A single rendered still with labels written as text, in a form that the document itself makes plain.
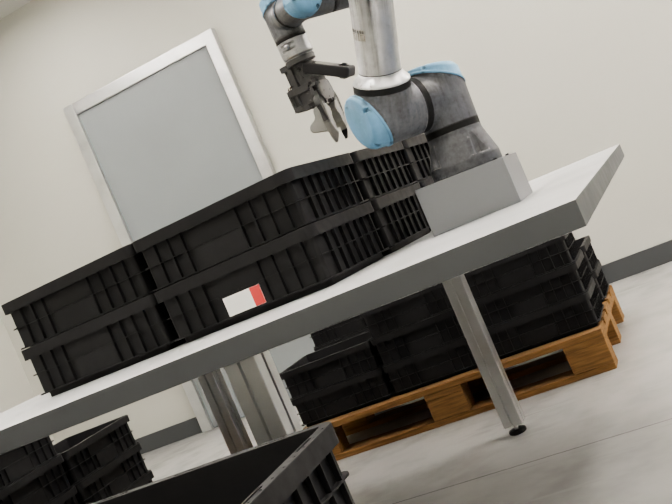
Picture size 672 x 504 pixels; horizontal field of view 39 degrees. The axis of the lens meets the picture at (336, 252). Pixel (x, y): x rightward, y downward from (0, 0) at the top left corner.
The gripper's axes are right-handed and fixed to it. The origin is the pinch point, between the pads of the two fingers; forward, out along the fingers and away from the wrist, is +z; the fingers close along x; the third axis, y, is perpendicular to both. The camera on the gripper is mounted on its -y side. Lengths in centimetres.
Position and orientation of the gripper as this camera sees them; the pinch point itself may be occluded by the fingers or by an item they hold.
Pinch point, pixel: (342, 133)
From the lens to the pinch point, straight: 222.2
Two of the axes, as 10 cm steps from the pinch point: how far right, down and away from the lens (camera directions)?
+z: 4.1, 9.1, 0.8
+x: -3.9, 2.5, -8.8
